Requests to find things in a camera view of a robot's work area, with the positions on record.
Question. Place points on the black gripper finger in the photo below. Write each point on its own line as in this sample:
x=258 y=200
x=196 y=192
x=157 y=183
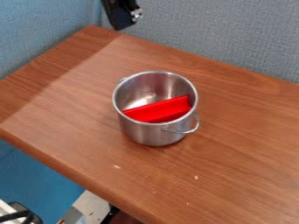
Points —
x=123 y=13

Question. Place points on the red rectangular block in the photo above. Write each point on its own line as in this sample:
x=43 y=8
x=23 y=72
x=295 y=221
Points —
x=161 y=111

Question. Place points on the stainless steel pot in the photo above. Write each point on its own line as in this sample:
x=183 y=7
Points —
x=148 y=87

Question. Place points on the white table leg frame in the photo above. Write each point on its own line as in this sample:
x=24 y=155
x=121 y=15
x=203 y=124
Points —
x=88 y=210

